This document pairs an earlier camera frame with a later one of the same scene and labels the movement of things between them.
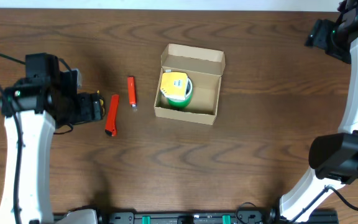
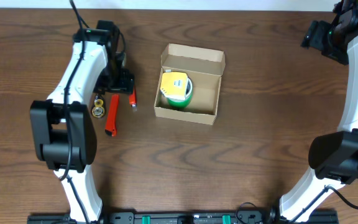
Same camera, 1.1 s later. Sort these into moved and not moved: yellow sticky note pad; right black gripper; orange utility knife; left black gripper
Moved: left black gripper
Not moved: yellow sticky note pad; orange utility knife; right black gripper
